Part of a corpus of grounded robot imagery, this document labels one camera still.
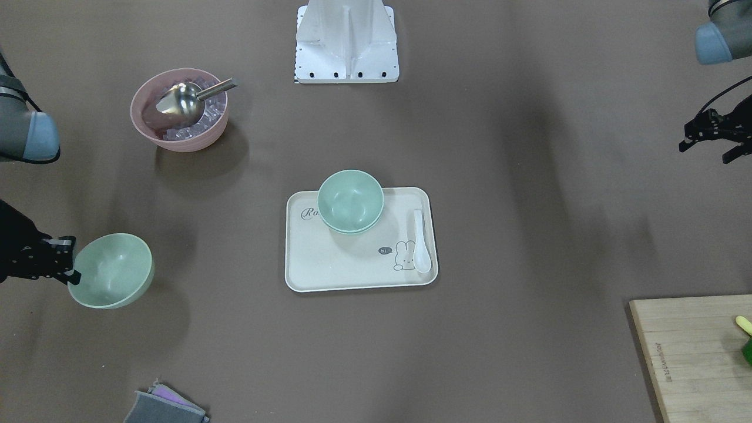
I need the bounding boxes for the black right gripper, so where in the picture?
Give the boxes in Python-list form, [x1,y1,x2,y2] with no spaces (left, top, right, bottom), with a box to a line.
[1,200,82,286]

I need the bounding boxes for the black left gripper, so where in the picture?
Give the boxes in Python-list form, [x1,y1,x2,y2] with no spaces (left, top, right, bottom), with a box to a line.
[684,100,751,164]

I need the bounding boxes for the green bowl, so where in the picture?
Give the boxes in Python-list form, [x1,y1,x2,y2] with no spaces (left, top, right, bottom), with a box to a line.
[317,169,386,226]
[68,233,155,310]
[322,219,379,236]

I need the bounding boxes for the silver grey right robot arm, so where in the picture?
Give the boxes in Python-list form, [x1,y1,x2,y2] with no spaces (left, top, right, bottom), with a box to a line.
[1,56,81,286]

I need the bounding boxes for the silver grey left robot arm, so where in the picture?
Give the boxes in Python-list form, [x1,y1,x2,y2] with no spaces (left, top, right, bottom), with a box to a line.
[679,1,751,165]

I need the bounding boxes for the grey folded cloth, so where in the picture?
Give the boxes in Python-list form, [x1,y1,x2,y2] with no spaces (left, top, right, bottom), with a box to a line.
[123,382,210,422]

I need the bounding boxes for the yellow plastic knife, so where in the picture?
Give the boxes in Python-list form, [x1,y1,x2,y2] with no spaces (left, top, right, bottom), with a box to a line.
[735,315,752,337]

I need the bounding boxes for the pink bowl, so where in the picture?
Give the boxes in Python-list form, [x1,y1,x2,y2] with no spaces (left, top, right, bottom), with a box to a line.
[130,68,236,152]

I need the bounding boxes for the green lime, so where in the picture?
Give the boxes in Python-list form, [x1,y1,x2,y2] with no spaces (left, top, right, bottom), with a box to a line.
[741,337,752,366]

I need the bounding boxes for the wooden cutting board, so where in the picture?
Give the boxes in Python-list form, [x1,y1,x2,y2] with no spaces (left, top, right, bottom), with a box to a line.
[629,294,751,422]

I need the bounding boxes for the metal scoop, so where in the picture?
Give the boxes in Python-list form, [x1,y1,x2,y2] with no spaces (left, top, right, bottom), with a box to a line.
[153,78,237,130]

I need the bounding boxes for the ice cubes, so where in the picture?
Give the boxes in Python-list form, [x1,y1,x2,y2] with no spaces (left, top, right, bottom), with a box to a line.
[157,79,223,142]

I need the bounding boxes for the cream rabbit tray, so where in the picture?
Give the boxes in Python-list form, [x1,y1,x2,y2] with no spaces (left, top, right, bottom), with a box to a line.
[284,187,439,293]

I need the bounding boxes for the green bowl on tray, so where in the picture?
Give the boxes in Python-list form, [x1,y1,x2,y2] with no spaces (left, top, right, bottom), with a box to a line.
[322,219,379,236]

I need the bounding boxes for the white ceramic spoon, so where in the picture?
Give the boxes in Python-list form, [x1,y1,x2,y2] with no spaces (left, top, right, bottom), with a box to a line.
[413,209,432,274]

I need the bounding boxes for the white camera stand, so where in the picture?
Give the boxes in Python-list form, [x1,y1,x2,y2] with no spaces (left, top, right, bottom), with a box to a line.
[294,1,400,84]

